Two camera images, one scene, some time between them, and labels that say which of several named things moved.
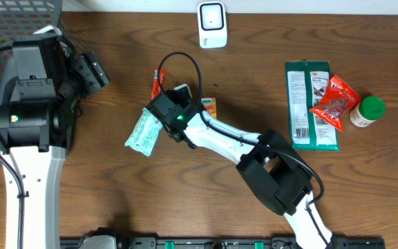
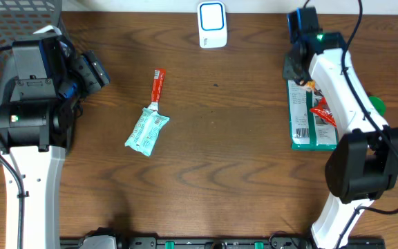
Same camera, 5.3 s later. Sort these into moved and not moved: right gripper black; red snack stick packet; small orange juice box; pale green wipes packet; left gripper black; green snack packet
Moved: small orange juice box; right gripper black
Not moved: left gripper black; red snack stick packet; green snack packet; pale green wipes packet
